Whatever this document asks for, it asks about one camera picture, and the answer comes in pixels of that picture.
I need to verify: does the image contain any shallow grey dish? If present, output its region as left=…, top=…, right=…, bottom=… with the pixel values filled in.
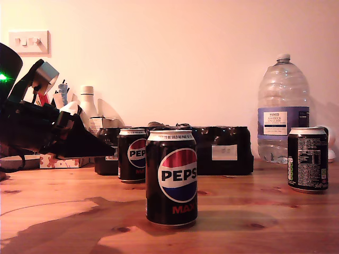
left=0, top=155, right=40, bottom=173

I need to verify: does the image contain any white bottle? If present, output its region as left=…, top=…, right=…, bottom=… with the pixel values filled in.
left=79, top=85, right=99, bottom=125

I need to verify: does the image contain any red chopstick packet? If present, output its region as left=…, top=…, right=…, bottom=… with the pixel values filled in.
left=37, top=89, right=52, bottom=106

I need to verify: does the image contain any black Pepsi Max can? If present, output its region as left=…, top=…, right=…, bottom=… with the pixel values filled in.
left=288, top=126, right=329, bottom=194
left=118, top=128, right=148, bottom=184
left=145, top=129, right=199, bottom=230

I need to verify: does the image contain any blue packet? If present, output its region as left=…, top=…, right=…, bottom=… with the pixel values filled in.
left=58, top=83, right=70, bottom=104

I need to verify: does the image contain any gingerbread print tissue box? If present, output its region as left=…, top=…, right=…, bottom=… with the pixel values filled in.
left=39, top=155, right=95, bottom=169

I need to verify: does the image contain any black looping arm cable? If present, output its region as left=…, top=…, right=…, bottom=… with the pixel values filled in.
left=0, top=155, right=26, bottom=173

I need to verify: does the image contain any white light switch plate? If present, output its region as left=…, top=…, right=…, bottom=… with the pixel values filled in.
left=8, top=30, right=51, bottom=58

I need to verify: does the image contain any small white carton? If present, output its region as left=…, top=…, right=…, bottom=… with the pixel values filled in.
left=88, top=116, right=122, bottom=137

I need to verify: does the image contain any large clear water bottle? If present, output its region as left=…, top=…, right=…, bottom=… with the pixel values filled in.
left=257, top=53, right=310, bottom=164

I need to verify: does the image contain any black Pepsi Max multipack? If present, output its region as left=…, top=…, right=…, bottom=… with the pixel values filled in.
left=95, top=122, right=254, bottom=176

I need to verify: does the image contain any white tissue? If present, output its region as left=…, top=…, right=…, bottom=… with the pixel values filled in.
left=59, top=102, right=85, bottom=125

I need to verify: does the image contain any small white round camera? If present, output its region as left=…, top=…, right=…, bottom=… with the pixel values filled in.
left=324, top=126, right=337, bottom=164

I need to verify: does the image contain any white paper sleeve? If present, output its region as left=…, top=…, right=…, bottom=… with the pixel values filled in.
left=51, top=92, right=64, bottom=109

